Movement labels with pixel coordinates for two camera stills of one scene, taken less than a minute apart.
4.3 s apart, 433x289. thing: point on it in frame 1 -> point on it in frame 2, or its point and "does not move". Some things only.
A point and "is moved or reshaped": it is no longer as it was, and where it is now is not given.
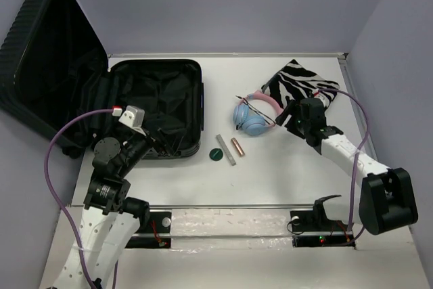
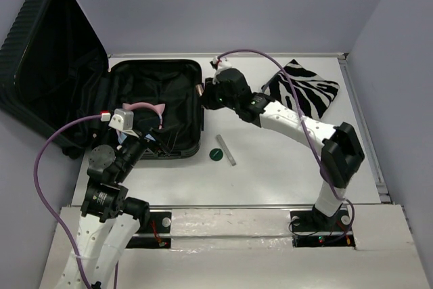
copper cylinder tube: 238,148 -> 199,89
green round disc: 216,154 does not move
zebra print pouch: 294,82 does not move
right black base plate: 311,229 does not move
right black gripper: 289,110 -> 209,91
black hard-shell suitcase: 57,84 does not move
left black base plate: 157,234 does not move
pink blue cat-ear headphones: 256,113 is moved or reshaped
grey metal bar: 227,153 does not move
